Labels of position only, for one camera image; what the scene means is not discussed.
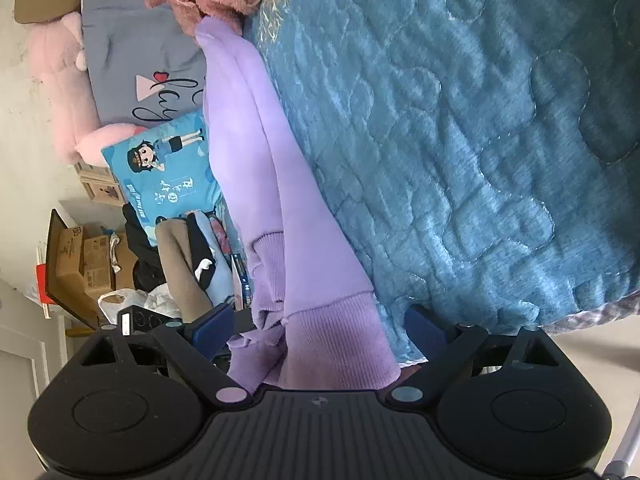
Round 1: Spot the pink plush toy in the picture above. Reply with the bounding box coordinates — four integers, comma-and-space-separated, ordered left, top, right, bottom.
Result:
28, 12, 143, 168

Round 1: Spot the blue gold patterned quilt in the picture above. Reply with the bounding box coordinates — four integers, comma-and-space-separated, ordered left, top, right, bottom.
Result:
245, 0, 639, 365

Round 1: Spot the black white garment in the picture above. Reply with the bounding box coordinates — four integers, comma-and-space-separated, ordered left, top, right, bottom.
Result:
186, 214, 216, 290

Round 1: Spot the purple sweatshirt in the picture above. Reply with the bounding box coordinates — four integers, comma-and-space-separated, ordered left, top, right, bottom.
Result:
195, 18, 400, 391

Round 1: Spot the light blue folded garment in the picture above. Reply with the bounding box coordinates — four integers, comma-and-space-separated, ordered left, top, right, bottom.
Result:
194, 211, 234, 307

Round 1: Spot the folded beige garment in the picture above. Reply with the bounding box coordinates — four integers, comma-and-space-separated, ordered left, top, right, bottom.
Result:
155, 219, 213, 323

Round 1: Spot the white plastic bag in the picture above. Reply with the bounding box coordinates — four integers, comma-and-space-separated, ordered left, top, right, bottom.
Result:
98, 284, 182, 324

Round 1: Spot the grey printed sofa cover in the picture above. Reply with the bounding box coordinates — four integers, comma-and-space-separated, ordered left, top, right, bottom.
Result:
81, 0, 205, 127

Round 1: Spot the blue cartoon police pillow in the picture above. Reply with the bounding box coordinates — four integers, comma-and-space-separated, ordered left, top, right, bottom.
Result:
102, 110, 221, 246

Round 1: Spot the cardboard boxes stack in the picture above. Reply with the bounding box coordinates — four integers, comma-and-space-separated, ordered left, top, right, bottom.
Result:
43, 209, 138, 330

